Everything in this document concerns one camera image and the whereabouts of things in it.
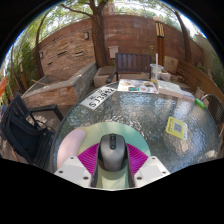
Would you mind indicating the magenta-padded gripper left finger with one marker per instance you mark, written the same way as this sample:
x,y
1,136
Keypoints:
x,y
71,168

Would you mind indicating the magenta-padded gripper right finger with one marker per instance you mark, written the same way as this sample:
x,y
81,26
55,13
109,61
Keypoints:
x,y
151,168

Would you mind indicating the grey and black computer mouse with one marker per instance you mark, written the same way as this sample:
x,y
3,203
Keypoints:
x,y
112,151

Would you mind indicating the round pastel green mouse pad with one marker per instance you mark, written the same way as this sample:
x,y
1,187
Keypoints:
x,y
90,133

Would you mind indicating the yellow code card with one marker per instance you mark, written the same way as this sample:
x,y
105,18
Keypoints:
x,y
176,128

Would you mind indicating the black folding chair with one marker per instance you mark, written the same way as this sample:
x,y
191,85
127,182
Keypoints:
x,y
23,133

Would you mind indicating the white lettered plate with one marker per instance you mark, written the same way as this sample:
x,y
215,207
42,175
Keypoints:
x,y
98,97

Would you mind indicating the stone raised bed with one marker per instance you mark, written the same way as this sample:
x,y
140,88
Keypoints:
x,y
60,88

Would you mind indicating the white flat box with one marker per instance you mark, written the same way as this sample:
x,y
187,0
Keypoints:
x,y
170,89

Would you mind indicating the green wipes packet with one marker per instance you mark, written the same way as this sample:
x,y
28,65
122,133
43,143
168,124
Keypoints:
x,y
200,103

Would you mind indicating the colourful magazine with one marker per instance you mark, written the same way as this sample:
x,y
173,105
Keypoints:
x,y
136,86

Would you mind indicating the clear plastic cup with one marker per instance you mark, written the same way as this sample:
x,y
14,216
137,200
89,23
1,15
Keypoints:
x,y
160,71

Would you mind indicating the curved wooden bench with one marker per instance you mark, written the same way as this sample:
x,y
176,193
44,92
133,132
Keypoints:
x,y
200,80

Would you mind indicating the pale stone block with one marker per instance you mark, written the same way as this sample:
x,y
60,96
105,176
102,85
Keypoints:
x,y
171,65

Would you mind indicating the dark wooden slatted bench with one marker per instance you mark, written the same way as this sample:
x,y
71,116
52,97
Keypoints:
x,y
133,62

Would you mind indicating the white drinking straw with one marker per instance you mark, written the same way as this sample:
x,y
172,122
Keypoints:
x,y
156,59

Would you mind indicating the slim tree trunk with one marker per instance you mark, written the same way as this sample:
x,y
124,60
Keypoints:
x,y
185,40

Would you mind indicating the branching tree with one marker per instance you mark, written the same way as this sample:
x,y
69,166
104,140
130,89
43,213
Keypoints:
x,y
98,36

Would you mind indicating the wall lamp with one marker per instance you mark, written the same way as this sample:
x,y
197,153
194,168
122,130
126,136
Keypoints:
x,y
41,55
86,35

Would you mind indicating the wooden lamp post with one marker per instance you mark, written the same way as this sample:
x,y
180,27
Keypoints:
x,y
160,40

